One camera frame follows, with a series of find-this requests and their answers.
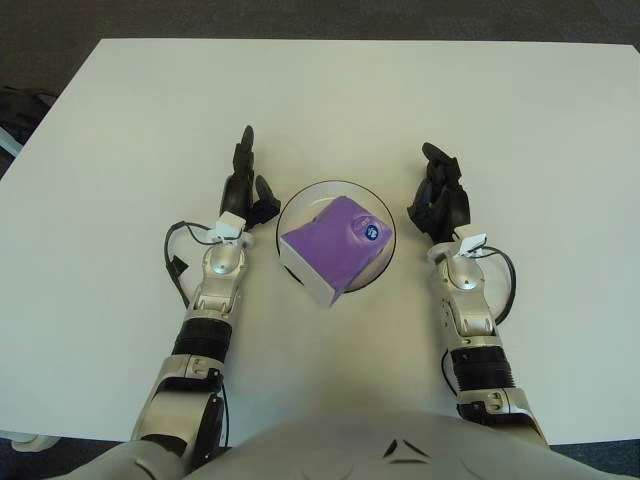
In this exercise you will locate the white plate with black rim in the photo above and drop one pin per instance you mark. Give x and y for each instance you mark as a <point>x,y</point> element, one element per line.
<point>304,205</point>

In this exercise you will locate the purple tissue paper pack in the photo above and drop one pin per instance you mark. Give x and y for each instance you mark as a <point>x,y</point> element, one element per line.
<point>330,245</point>

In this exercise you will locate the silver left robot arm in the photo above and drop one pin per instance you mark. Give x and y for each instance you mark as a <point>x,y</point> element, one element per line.
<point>220,275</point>

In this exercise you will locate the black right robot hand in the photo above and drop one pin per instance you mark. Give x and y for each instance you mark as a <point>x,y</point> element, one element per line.
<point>447,210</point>

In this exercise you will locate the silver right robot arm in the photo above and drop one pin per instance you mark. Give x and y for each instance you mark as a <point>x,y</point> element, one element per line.
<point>472,310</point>

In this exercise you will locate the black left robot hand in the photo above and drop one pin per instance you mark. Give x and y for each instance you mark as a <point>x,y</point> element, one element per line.
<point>239,192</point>

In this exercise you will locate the black bag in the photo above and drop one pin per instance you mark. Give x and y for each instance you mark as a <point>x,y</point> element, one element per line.
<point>22,107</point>

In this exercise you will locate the grey robot torso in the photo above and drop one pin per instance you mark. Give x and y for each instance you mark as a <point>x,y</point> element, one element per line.
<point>360,445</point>

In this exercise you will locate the white table foot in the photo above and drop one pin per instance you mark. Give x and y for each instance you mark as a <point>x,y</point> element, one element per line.
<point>30,441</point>

